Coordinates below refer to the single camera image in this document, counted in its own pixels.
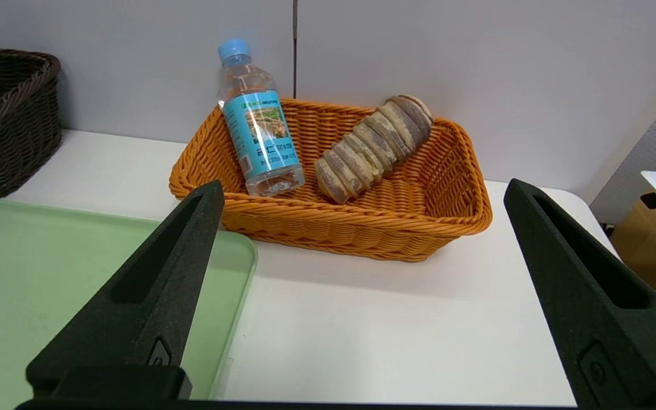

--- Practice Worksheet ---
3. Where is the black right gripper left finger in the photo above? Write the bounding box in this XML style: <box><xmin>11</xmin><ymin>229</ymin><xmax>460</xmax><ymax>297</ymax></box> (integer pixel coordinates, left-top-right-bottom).
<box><xmin>25</xmin><ymin>180</ymin><xmax>225</xmax><ymax>402</ymax></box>

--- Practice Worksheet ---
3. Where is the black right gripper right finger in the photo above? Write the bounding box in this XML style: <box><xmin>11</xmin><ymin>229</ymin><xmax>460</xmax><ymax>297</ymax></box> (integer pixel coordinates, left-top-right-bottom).
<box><xmin>503</xmin><ymin>178</ymin><xmax>656</xmax><ymax>408</ymax></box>

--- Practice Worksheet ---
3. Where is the water bottle blue label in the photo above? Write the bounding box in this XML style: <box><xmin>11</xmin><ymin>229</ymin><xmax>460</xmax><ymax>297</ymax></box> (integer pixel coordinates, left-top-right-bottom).
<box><xmin>217</xmin><ymin>39</ymin><xmax>306</xmax><ymax>197</ymax></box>

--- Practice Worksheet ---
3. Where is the sliced bread loaf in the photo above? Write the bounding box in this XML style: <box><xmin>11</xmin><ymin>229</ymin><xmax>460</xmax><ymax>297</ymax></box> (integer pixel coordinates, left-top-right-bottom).
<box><xmin>314</xmin><ymin>94</ymin><xmax>434</xmax><ymax>204</ymax></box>

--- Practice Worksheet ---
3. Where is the orange wicker basket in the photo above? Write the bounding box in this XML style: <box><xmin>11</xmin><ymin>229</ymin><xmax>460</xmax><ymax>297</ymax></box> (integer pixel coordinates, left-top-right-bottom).
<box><xmin>169</xmin><ymin>98</ymin><xmax>494</xmax><ymax>263</ymax></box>

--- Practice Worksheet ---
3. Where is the dark brown wicker basket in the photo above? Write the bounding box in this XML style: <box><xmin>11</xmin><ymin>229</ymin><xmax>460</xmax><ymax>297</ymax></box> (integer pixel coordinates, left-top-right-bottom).
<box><xmin>0</xmin><ymin>44</ymin><xmax>63</xmax><ymax>199</ymax></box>

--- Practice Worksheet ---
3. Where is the light green plastic tray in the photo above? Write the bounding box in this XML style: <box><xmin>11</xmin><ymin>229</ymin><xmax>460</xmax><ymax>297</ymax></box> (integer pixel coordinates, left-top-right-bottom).
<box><xmin>0</xmin><ymin>195</ymin><xmax>259</xmax><ymax>410</ymax></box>

